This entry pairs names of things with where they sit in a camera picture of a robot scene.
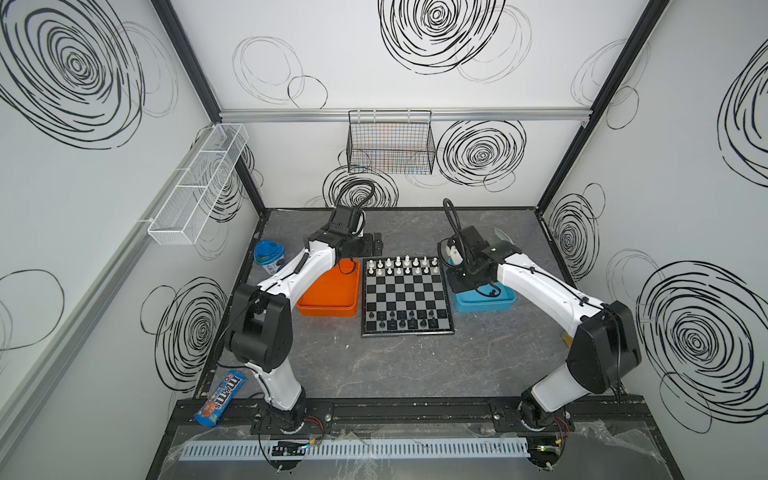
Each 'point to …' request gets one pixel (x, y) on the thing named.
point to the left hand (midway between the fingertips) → (373, 243)
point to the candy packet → (219, 401)
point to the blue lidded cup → (267, 253)
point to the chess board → (404, 296)
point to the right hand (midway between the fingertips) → (450, 284)
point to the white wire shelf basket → (184, 213)
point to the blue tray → (488, 297)
